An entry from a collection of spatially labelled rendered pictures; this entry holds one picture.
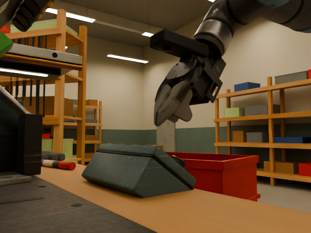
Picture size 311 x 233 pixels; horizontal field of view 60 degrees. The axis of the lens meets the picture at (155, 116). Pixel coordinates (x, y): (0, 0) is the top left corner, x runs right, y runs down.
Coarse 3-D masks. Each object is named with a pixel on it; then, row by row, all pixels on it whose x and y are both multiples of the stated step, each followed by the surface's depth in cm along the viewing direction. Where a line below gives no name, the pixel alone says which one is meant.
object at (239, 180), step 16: (192, 160) 56; (208, 160) 53; (224, 160) 53; (240, 160) 58; (256, 160) 67; (208, 176) 54; (224, 176) 53; (240, 176) 59; (224, 192) 52; (240, 192) 59; (256, 192) 67
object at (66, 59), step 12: (12, 48) 47; (24, 48) 48; (36, 48) 49; (0, 60) 51; (12, 60) 47; (24, 60) 48; (36, 60) 49; (48, 60) 50; (60, 60) 51; (72, 60) 53; (0, 72) 56; (12, 72) 56; (24, 72) 56; (36, 72) 56; (48, 72) 57; (60, 72) 59
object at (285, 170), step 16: (288, 80) 519; (304, 80) 487; (224, 96) 642; (272, 96) 549; (240, 112) 620; (256, 112) 578; (272, 112) 546; (304, 112) 485; (272, 128) 542; (224, 144) 636; (240, 144) 598; (256, 144) 564; (272, 144) 534; (288, 144) 511; (304, 144) 487; (272, 160) 537; (272, 176) 531; (288, 176) 504; (304, 176) 484
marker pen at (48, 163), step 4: (44, 160) 60; (48, 160) 59; (52, 160) 59; (44, 164) 60; (48, 164) 59; (52, 164) 58; (56, 164) 57; (60, 164) 56; (64, 164) 55; (68, 164) 54; (72, 164) 54; (60, 168) 56; (64, 168) 55; (68, 168) 54; (72, 168) 54
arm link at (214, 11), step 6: (216, 0) 60; (222, 0) 56; (216, 6) 57; (222, 6) 56; (210, 12) 58; (216, 12) 56; (222, 12) 56; (228, 12) 55; (204, 18) 58; (210, 18) 56; (216, 18) 55; (222, 18) 55; (228, 18) 56; (228, 24) 56; (234, 24) 56; (234, 30) 57
